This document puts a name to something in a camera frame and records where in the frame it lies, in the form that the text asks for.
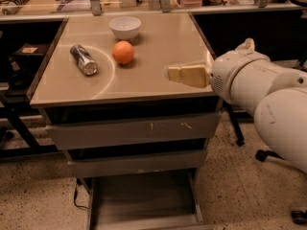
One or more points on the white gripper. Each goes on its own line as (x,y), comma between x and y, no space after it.
(223,72)

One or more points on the clear plastic water bottle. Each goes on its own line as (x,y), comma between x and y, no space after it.
(183,71)

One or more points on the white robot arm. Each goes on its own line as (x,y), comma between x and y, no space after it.
(275,96)

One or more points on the grey top drawer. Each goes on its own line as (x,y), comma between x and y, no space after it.
(133,131)

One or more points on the grey middle drawer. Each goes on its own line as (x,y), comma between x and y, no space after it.
(157,162)

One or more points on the grey drawer cabinet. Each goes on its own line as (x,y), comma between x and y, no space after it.
(65,95)

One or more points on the open grey bottom drawer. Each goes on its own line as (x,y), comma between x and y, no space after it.
(145,201)

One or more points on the orange fruit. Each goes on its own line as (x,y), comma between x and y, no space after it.
(123,52)

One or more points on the white ceramic bowl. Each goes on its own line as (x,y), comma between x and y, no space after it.
(125,27)

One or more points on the silver blue drink can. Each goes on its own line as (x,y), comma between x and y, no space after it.
(84,60)

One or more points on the black box with label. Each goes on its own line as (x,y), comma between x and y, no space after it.
(30,56)

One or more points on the black coiled spring tool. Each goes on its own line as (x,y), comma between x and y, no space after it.
(14,6)

